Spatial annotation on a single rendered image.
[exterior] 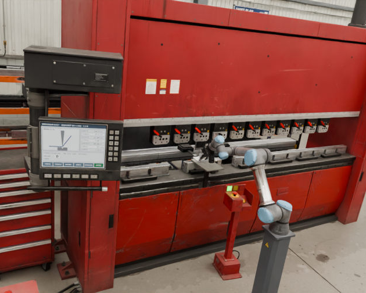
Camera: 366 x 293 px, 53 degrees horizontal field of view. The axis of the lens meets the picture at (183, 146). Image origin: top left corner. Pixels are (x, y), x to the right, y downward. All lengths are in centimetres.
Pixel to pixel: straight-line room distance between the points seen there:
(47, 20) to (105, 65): 488
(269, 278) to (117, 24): 213
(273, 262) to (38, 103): 197
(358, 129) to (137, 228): 286
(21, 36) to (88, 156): 490
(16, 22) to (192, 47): 429
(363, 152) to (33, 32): 533
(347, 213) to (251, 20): 277
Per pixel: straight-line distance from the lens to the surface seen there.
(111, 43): 250
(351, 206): 500
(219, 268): 362
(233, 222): 339
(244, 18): 325
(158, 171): 319
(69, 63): 203
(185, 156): 360
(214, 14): 307
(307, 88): 396
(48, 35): 688
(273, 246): 288
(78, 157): 214
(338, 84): 431
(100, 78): 204
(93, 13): 246
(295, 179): 415
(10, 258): 335
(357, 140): 480
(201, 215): 349
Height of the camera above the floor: 218
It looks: 19 degrees down
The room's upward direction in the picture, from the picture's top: 7 degrees clockwise
